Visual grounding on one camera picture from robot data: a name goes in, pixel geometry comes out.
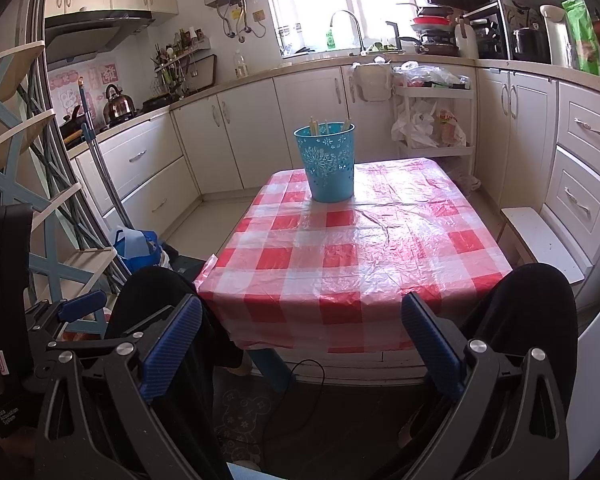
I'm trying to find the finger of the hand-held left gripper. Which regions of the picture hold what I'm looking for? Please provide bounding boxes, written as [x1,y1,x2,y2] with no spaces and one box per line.
[33,326,152,377]
[26,289,109,332]

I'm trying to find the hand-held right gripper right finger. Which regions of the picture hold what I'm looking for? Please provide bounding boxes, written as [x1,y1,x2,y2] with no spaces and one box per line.
[400,291,572,480]

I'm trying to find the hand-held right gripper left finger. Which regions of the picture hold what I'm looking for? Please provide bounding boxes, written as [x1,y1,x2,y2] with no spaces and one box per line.
[34,293,232,480]

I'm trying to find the teal perforated plastic basket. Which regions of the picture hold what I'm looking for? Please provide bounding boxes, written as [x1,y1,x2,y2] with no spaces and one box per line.
[293,121,357,204]

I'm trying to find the bundle of wooden chopsticks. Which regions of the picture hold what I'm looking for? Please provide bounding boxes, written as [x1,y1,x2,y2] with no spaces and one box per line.
[307,116,354,137]

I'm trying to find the person's left leg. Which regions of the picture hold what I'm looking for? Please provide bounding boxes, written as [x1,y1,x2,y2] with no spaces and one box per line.
[104,265,254,378]

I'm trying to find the person's leg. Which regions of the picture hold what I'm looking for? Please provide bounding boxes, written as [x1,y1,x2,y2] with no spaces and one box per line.
[104,265,254,378]
[457,262,579,413]

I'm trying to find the blue white plastic bag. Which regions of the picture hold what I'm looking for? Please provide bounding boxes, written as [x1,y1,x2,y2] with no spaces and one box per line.
[112,228,162,274]

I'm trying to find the dark floor crate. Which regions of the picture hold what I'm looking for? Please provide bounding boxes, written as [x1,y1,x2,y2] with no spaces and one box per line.
[162,244,207,274]

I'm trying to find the blue table leg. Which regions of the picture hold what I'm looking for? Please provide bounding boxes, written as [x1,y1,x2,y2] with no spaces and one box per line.
[251,349,294,394]

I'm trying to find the person's right leg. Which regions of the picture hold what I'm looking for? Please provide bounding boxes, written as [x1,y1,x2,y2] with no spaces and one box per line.
[457,262,579,413]

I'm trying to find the red white checked tablecloth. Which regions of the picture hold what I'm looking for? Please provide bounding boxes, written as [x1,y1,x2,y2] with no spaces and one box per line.
[194,156,515,352]

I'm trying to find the mop with metal pole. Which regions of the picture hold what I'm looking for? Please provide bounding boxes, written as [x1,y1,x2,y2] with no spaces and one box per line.
[77,77,134,232]

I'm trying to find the white wooden stool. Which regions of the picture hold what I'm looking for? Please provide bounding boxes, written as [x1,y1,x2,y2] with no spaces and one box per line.
[499,206,594,284]

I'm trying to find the black wok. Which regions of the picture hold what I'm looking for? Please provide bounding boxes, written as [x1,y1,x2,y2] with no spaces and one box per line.
[59,112,89,144]

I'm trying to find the steel kettle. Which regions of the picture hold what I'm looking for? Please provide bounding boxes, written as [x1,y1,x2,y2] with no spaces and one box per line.
[103,83,137,121]

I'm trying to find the white storage cart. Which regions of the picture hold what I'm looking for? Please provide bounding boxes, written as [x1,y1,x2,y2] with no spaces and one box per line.
[392,62,477,162]

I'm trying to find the black range hood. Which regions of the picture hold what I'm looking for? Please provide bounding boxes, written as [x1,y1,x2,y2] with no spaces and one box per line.
[44,9,157,64]

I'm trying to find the white hanging trash bin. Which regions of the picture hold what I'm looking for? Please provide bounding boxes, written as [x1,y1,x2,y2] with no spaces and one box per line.
[351,62,394,104]

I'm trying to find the cream kitchen base cabinets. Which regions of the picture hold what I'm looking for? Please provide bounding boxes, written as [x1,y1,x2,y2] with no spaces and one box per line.
[72,57,600,281]

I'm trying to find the clear plastic bags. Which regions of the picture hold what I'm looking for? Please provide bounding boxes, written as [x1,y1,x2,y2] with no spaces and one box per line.
[392,60,472,89]

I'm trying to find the white plastic jug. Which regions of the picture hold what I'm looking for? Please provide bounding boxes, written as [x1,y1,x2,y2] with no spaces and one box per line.
[453,17,480,60]

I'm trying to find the black toaster oven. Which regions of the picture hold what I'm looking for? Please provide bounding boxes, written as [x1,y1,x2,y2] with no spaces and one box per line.
[462,5,512,61]

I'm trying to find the black cooking pot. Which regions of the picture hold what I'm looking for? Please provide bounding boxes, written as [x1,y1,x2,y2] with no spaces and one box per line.
[511,27,546,62]

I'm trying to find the stack of pans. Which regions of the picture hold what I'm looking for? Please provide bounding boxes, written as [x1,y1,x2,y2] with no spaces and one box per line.
[409,4,462,57]

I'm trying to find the chrome kitchen faucet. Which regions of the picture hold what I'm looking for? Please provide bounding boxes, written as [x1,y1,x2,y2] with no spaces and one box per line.
[329,9,367,54]

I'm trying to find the white thermos jug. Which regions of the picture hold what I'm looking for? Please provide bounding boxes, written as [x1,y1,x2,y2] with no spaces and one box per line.
[539,4,575,67]

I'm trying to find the green snack packet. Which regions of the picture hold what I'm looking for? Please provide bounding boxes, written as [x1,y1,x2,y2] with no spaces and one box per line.
[561,0,600,77]

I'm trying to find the grey metal folding frame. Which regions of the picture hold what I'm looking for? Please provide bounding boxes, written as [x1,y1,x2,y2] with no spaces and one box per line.
[17,0,127,253]

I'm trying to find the black floor cable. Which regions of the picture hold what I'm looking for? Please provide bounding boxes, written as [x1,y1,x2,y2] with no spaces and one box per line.
[219,357,327,443]

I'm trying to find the pink patterned wall sticker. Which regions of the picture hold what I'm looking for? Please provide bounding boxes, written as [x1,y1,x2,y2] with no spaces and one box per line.
[46,62,119,112]

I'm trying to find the wall utensil rack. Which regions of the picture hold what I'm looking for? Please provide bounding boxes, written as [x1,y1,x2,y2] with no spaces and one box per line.
[152,27,217,99]

